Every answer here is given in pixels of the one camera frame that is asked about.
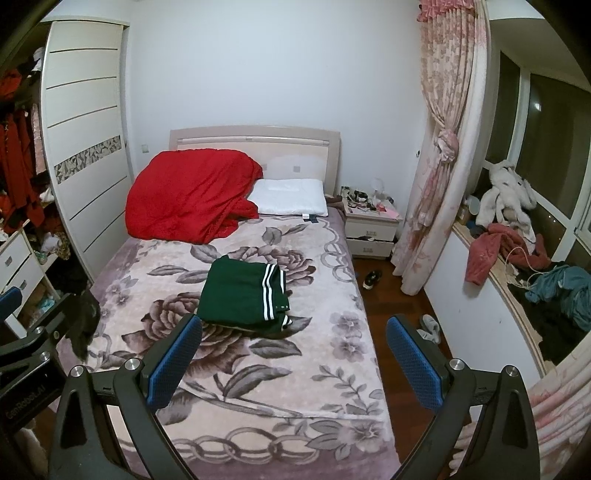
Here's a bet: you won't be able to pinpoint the black cloth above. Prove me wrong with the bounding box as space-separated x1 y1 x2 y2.
46 263 102 361

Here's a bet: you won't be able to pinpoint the floral plush blanket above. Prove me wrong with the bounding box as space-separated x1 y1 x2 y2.
85 215 402 480

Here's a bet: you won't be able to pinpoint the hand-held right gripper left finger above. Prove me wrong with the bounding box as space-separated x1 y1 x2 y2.
48 314 204 480

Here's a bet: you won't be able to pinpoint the beige bed headboard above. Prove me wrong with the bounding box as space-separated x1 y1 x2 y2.
168 126 342 197

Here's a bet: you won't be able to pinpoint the red garment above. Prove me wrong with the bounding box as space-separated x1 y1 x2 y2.
464 224 552 284

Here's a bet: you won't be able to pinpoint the grey slipper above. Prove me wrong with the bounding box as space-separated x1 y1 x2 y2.
418 314 443 345

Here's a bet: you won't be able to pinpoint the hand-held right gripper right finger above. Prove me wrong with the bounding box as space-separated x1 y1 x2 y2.
385 315 541 480

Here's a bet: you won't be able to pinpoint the red hanging clothes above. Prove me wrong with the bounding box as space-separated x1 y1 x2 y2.
0 67 47 236

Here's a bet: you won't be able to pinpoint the red quilt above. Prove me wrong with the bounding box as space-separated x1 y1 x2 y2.
126 148 264 245

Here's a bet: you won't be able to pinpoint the clutter of small toiletries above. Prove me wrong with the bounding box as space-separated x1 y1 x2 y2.
341 181 398 217

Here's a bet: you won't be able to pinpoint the white plush toy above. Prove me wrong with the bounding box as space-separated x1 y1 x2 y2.
475 159 539 245

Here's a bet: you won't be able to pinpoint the white pillow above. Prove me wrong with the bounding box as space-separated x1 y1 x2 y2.
248 178 329 219

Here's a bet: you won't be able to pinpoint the white wardrobe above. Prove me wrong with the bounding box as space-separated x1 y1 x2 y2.
39 18 136 284

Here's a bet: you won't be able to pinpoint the pile of black clothes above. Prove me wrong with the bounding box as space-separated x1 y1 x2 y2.
508 270 591 366

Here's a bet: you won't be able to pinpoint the white nightstand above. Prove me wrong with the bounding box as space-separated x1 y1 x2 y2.
344 205 400 259

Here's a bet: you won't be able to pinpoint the white cable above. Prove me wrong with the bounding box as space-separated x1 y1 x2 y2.
505 246 546 278

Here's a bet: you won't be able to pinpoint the green and white varsity jacket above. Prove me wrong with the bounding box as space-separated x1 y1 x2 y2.
196 255 294 332

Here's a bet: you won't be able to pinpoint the window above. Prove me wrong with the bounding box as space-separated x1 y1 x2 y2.
482 51 591 252

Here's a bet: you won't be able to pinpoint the white drawer unit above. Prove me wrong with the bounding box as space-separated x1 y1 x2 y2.
0 228 48 320

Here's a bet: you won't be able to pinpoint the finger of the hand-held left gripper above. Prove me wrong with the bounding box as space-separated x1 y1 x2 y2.
0 286 62 370

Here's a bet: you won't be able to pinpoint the teal garment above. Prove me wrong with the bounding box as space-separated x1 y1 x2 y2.
524 265 591 334

